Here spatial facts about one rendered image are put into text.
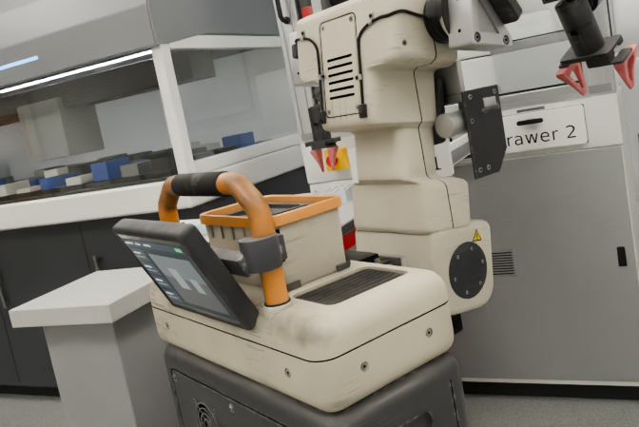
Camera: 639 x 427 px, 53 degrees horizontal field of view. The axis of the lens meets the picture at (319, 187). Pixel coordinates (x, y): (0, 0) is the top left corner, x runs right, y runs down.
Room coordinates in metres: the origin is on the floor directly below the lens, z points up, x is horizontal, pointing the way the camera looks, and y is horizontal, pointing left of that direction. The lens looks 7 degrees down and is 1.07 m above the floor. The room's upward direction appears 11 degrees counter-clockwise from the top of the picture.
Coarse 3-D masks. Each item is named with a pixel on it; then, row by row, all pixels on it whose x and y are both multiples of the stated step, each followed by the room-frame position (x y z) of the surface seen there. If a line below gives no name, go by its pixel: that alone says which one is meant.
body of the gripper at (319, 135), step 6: (312, 126) 2.00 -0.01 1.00; (318, 126) 1.98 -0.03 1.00; (312, 132) 2.00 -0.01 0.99; (318, 132) 1.99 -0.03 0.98; (324, 132) 1.99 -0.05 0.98; (330, 132) 2.00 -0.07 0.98; (318, 138) 1.99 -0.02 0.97; (324, 138) 1.98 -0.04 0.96; (330, 138) 2.00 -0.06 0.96; (336, 138) 1.97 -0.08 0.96; (306, 144) 1.99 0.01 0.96
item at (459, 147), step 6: (456, 138) 2.04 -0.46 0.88; (462, 138) 1.91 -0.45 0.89; (450, 144) 1.79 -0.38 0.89; (456, 144) 1.85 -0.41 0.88; (462, 144) 1.91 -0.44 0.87; (468, 144) 1.96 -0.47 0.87; (456, 150) 1.83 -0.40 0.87; (462, 150) 1.88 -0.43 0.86; (468, 150) 1.94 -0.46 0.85; (456, 156) 1.82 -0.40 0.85; (462, 156) 1.88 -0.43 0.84; (456, 162) 1.82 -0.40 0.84
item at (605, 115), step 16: (608, 96) 1.82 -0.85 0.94; (512, 112) 1.94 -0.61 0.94; (528, 112) 1.92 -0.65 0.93; (592, 112) 1.84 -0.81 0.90; (608, 112) 1.82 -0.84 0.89; (624, 112) 2.35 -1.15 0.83; (592, 128) 1.84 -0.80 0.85; (608, 128) 1.82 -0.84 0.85; (624, 128) 2.10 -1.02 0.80; (304, 144) 2.27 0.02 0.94; (352, 144) 2.19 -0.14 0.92; (592, 144) 1.84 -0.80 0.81; (608, 144) 1.83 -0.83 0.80; (304, 160) 2.27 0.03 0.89; (464, 160) 2.02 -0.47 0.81; (320, 176) 2.25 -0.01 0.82; (336, 176) 2.22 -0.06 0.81
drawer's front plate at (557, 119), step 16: (544, 112) 1.88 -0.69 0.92; (560, 112) 1.86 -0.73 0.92; (576, 112) 1.84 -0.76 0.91; (512, 128) 1.93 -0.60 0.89; (528, 128) 1.91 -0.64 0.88; (544, 128) 1.88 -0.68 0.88; (560, 128) 1.86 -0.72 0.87; (576, 128) 1.84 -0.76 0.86; (512, 144) 1.93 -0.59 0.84; (528, 144) 1.91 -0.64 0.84; (544, 144) 1.89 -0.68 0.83; (560, 144) 1.87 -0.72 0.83; (576, 144) 1.85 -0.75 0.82
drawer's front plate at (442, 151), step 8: (440, 144) 1.70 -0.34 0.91; (448, 144) 1.70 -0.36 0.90; (352, 152) 1.82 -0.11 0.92; (440, 152) 1.71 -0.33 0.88; (448, 152) 1.70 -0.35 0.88; (352, 160) 1.82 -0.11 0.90; (440, 160) 1.71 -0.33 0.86; (448, 160) 1.70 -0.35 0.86; (352, 168) 1.83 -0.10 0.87; (448, 168) 1.70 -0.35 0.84; (352, 176) 1.83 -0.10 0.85
